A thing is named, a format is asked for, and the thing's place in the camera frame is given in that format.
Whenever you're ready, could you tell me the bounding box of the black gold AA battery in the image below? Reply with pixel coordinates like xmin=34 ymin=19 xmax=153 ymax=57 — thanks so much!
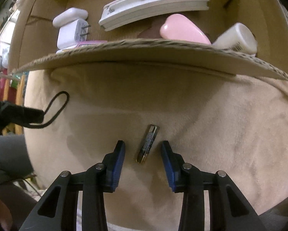
xmin=136 ymin=125 xmax=159 ymax=164

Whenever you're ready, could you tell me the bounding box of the wooden stair railing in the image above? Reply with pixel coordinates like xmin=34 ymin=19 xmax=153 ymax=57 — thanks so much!
xmin=0 ymin=74 xmax=27 ymax=135

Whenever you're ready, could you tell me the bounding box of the white remote control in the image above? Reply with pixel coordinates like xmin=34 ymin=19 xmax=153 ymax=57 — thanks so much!
xmin=99 ymin=0 xmax=210 ymax=31

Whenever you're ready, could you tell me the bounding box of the white blue-label tube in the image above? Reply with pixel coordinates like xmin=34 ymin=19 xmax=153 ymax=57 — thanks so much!
xmin=212 ymin=23 xmax=258 ymax=55

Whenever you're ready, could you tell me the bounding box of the white wall charger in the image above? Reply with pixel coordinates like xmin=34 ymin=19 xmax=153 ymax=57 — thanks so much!
xmin=57 ymin=19 xmax=90 ymax=49

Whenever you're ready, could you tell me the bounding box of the black hair tie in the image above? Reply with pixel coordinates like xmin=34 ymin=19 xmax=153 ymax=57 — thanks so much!
xmin=27 ymin=90 xmax=70 ymax=129

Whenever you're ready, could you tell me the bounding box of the white earbuds case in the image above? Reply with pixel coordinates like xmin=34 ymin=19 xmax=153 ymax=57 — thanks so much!
xmin=52 ymin=7 xmax=88 ymax=28

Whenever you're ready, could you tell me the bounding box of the pink heart-shaped case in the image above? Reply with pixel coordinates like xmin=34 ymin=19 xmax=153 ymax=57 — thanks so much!
xmin=159 ymin=14 xmax=211 ymax=45

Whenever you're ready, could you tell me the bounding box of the brown cardboard box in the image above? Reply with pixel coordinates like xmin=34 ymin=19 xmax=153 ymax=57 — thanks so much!
xmin=8 ymin=0 xmax=288 ymax=81

